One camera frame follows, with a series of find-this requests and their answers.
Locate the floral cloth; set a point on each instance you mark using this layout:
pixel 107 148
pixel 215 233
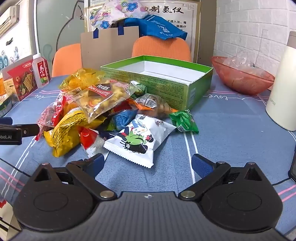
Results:
pixel 120 9

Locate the blue snack packet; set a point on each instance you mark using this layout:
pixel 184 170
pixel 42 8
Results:
pixel 122 119

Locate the green and silver snack packet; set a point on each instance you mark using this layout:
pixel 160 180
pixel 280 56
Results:
pixel 138 89

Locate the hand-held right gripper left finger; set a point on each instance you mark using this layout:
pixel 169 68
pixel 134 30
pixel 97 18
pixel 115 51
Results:
pixel 97 162

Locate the green carton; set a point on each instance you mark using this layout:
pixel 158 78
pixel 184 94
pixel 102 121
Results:
pixel 4 106

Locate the juice bottle red label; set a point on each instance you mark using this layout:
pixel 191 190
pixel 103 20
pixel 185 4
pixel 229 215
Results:
pixel 41 69

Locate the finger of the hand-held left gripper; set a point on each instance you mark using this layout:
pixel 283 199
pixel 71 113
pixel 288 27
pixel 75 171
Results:
pixel 27 129
pixel 5 121

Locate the clear plastic bag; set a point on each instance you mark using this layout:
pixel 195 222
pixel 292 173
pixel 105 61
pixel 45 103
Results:
pixel 238 60

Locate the pink translucent bowl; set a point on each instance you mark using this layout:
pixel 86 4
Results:
pixel 245 85

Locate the clear bag of yellow puffs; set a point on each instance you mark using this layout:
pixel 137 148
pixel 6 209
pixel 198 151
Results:
pixel 104 102

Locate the clear croissant packet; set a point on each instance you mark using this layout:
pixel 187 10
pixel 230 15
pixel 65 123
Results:
pixel 159 104

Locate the green cardboard box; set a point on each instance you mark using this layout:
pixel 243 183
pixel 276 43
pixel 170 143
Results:
pixel 161 85

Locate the white cartoon print snack packet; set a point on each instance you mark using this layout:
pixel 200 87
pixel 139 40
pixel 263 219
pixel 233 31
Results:
pixel 138 136

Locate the large yellow snack packet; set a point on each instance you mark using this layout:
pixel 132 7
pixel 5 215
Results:
pixel 64 132

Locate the blue flower wall sticker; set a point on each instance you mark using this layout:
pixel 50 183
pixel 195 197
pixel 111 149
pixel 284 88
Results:
pixel 15 54

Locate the small green snack packet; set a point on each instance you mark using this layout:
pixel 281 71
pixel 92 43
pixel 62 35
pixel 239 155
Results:
pixel 183 121

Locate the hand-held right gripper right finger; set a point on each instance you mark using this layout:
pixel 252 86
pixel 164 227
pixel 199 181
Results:
pixel 201 164

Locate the blue fabric bag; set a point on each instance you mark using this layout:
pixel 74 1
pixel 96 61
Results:
pixel 159 27

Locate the red cracker box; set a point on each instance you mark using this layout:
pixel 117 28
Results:
pixel 20 78

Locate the white air conditioner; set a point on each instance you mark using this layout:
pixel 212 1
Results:
pixel 9 18

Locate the yellow crinkly snack bag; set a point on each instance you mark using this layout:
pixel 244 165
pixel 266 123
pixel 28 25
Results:
pixel 78 78

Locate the red and white snack packet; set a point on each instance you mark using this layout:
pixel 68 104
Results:
pixel 89 139

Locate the orange chair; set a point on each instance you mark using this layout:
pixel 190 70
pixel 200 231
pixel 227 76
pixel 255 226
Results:
pixel 66 60
pixel 161 48

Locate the black electronic device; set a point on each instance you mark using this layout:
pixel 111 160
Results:
pixel 293 166

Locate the white thermos jug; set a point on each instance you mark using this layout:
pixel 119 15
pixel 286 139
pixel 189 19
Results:
pixel 284 88

